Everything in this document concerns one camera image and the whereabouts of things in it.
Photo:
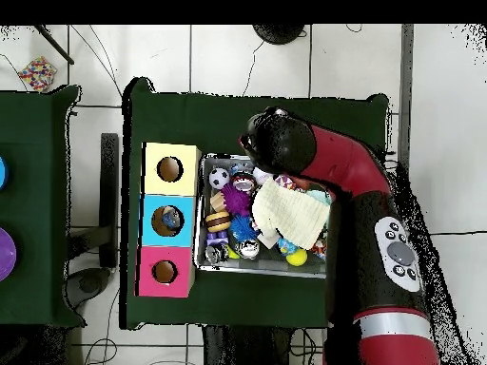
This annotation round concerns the cream yellow waffle cloth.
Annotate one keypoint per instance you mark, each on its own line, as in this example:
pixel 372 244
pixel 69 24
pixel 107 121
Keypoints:
pixel 293 217

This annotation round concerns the clear blue packet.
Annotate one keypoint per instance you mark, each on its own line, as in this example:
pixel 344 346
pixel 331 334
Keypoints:
pixel 170 220

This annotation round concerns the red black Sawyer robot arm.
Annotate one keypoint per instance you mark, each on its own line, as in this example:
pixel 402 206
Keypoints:
pixel 350 167

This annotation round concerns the shallow clear mesh bin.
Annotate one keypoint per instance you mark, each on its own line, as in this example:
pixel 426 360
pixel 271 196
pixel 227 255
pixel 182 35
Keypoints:
pixel 199 251

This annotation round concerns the wooden box with three holes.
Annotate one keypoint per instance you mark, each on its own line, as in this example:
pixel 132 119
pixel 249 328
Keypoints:
pixel 149 220

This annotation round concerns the purple spiky ball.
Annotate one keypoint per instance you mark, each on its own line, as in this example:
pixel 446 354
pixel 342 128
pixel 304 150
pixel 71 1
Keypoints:
pixel 236 199

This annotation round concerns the blue spiky ball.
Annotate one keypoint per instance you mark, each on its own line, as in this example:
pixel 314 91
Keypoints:
pixel 243 226

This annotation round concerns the brown wooden yo-yo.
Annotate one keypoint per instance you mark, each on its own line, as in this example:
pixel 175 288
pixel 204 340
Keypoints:
pixel 218 221

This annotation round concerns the small soccer ball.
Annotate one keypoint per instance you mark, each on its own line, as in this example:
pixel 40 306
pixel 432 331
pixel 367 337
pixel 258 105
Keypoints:
pixel 219 178

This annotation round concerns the multicoloured patterned fabric ball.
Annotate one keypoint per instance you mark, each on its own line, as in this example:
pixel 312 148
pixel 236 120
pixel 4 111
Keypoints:
pixel 284 182

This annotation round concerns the black white striped toy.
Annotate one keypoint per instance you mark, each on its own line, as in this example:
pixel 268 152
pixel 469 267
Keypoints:
pixel 216 254

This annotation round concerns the blue yellow rubber ball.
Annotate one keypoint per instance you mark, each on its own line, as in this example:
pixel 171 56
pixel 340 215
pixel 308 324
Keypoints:
pixel 287 245

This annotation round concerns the mint green waffle cloth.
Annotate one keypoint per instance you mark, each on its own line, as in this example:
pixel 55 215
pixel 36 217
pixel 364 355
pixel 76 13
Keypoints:
pixel 319 197

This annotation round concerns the dark green table cloth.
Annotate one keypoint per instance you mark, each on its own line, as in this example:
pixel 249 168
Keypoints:
pixel 183 122

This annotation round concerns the black upright panel stand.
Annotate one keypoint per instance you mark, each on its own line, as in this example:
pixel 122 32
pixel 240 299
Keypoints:
pixel 109 198

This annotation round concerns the black round floor base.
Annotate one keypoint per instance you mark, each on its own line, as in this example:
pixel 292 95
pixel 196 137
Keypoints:
pixel 278 32

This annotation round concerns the dark green side table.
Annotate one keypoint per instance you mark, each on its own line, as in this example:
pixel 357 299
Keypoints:
pixel 38 190

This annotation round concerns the blue round disc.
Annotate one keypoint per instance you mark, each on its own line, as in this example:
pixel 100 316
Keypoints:
pixel 2 173

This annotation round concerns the multicoloured speckled toy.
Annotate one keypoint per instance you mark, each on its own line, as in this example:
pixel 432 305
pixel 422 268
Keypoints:
pixel 36 74

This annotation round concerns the purple round disc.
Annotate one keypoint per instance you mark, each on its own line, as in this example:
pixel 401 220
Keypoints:
pixel 4 255

